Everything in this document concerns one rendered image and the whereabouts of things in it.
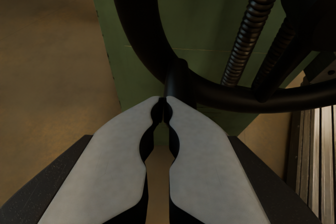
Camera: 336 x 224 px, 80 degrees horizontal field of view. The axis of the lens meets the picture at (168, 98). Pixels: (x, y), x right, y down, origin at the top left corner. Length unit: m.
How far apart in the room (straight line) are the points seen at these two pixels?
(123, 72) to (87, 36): 0.91
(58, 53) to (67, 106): 0.37
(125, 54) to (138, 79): 0.09
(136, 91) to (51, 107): 0.64
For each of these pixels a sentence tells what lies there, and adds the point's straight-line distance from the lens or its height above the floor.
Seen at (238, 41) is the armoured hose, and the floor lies 0.72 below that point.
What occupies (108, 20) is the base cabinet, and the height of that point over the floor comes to 0.65.
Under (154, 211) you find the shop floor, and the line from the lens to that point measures 0.88.
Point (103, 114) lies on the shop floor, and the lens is 1.01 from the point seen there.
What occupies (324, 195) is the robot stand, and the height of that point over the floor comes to 0.23.
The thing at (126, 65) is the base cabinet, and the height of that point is 0.53.
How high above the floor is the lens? 0.88
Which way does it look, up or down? 58 degrees down
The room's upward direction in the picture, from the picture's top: 8 degrees clockwise
